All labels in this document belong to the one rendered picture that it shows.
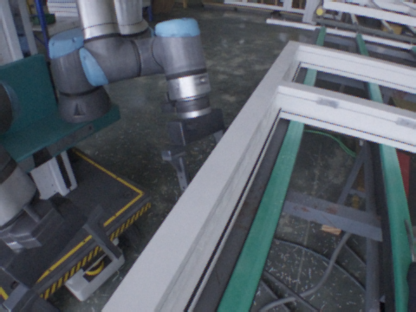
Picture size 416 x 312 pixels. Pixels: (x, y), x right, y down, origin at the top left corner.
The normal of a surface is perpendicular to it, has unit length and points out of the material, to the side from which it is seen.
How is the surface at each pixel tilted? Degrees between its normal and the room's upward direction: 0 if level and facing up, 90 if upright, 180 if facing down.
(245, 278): 0
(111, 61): 69
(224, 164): 0
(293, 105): 90
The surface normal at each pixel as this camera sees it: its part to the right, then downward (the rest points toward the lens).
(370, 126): -0.39, 0.55
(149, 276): 0.04, -0.79
